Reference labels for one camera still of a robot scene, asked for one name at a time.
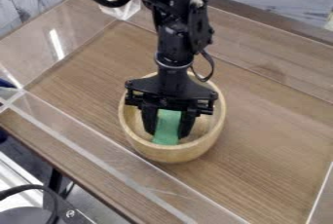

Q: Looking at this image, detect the clear acrylic corner bracket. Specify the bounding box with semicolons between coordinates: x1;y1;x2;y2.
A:
100;0;142;20

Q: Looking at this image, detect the brown wooden bowl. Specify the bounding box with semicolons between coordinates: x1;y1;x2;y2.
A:
120;82;227;164

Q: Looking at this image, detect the blue object at edge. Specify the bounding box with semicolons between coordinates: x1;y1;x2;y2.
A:
0;78;17;89

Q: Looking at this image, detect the black cable loop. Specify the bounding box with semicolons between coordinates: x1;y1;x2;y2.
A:
0;183;61;224

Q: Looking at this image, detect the black table leg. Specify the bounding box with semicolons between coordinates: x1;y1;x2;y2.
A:
49;168;65;193

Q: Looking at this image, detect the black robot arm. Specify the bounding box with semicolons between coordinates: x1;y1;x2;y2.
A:
125;0;219;138

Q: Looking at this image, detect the green rectangular block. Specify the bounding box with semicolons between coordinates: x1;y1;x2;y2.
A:
153;109;181;146

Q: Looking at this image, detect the grey metal base plate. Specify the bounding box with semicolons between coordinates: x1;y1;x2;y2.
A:
43;193;97;224

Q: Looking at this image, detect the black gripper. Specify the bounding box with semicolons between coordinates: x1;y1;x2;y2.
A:
125;68;219;138

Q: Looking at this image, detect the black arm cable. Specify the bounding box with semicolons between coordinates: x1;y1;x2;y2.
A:
189;50;216;84

